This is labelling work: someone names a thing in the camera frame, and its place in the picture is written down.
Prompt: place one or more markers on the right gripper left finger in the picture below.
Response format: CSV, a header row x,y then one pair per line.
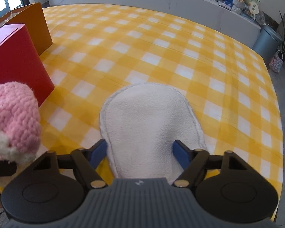
x,y
85,163

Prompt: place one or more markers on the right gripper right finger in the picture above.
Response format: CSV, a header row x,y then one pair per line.
x,y
193,163

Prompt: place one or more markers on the pink knitted plush toy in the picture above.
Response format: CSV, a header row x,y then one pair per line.
x,y
20,127

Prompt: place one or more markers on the white fleece mitt cloth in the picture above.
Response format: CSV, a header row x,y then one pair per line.
x,y
140,123

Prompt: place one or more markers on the red box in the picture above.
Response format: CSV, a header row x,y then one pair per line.
x,y
20,62

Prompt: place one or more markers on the yellow checkered tablecloth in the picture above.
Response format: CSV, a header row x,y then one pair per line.
x,y
99,49

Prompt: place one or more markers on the pink woven basket bag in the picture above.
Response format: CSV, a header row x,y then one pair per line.
x,y
276,61

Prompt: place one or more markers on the blue-grey trash bin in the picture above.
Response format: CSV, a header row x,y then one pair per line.
x,y
267,43

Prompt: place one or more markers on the orange storage box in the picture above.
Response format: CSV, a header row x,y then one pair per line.
x,y
32,16

